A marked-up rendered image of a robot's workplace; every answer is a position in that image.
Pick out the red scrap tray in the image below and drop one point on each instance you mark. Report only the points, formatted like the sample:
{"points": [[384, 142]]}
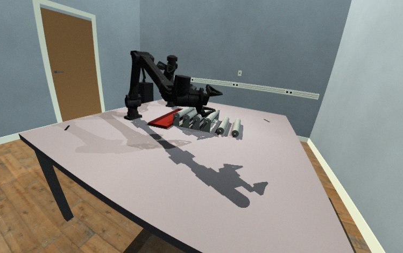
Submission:
{"points": [[164, 121]]}

